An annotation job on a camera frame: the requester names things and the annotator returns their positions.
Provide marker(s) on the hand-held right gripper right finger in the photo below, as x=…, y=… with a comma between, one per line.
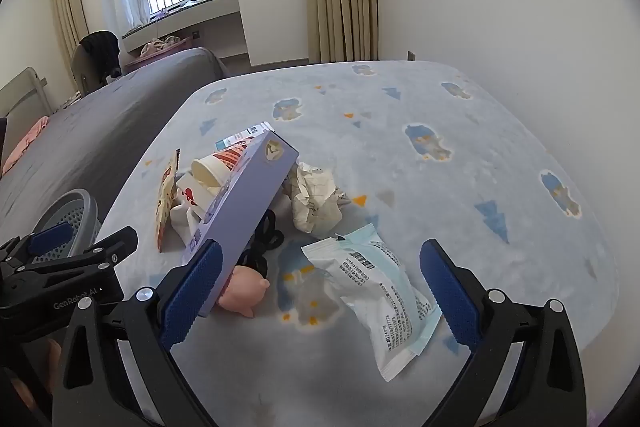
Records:
x=450, y=297

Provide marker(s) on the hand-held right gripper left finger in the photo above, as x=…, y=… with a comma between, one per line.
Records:
x=192, y=294

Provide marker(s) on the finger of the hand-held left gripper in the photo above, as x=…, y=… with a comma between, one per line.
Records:
x=50, y=238
x=112, y=248

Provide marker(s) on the grey perforated plastic basket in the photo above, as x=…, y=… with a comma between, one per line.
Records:
x=75, y=207

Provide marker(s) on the white and blue wipes packet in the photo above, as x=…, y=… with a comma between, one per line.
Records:
x=380, y=302

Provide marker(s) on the purple cardboard box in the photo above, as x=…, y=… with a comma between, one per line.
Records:
x=240, y=207

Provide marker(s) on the white paper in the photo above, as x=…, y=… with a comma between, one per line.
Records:
x=315, y=197

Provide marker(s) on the person's left hand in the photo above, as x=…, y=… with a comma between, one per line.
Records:
x=54, y=362

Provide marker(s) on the pink pig toy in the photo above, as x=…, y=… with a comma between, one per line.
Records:
x=242, y=289

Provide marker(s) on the white paper wrapper red print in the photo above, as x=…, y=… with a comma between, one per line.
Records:
x=187, y=209

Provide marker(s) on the pink cloth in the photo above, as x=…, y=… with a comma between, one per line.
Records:
x=20, y=147

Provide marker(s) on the light blue printed blanket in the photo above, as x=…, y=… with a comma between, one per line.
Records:
x=450, y=187

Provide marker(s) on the red striped paper cup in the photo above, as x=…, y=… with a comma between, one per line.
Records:
x=212, y=172

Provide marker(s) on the grey bed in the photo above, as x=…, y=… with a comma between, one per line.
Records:
x=100, y=122

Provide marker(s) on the beige bed headboard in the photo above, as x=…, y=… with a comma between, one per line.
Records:
x=25, y=92

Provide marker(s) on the green and white medicine box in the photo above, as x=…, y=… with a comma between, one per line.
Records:
x=240, y=138

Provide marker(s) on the beige chair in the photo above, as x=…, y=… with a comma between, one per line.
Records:
x=82, y=67

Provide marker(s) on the pile of clothes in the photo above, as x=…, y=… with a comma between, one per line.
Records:
x=160, y=44

